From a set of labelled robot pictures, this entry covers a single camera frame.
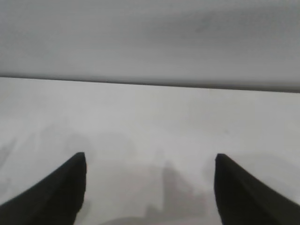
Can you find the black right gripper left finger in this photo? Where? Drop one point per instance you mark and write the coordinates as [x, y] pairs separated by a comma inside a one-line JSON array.
[[54, 194]]

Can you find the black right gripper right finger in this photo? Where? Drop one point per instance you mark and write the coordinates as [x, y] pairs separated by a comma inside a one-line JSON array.
[[243, 199]]

